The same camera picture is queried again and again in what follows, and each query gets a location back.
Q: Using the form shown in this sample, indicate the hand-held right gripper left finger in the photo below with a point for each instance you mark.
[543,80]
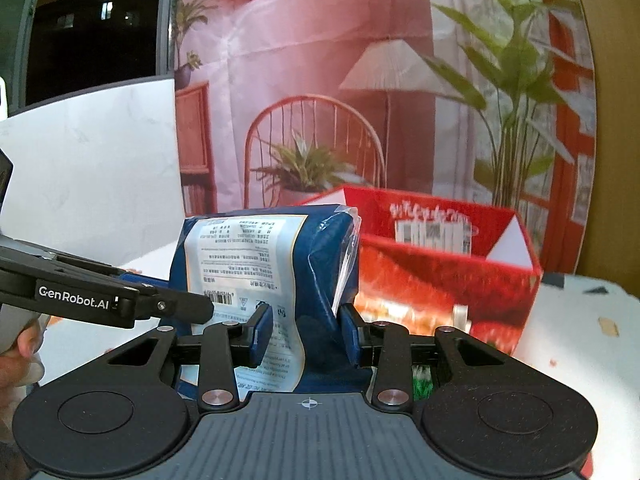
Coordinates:
[260,335]

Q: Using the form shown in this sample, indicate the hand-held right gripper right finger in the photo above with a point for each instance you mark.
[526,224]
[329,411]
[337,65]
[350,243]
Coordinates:
[350,335]

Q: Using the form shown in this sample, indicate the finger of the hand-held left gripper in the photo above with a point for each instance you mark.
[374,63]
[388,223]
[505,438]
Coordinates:
[145,280]
[185,305]

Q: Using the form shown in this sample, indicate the blue plastic packet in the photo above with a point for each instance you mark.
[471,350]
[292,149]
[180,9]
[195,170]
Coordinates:
[320,260]

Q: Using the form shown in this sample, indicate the red strawberry print box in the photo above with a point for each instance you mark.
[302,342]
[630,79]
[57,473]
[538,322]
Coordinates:
[440,280]

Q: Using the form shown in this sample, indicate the person's left hand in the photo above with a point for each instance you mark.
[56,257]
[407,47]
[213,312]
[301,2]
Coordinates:
[27,355]

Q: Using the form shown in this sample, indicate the white board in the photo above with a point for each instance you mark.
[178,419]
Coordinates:
[90,170]

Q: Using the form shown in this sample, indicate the dark window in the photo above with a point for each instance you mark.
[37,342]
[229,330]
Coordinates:
[100,50]

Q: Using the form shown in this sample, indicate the grey window frame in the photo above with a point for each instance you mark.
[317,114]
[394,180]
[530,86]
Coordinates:
[167,20]

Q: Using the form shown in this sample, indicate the wall poster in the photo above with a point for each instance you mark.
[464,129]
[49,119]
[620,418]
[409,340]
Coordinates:
[300,60]

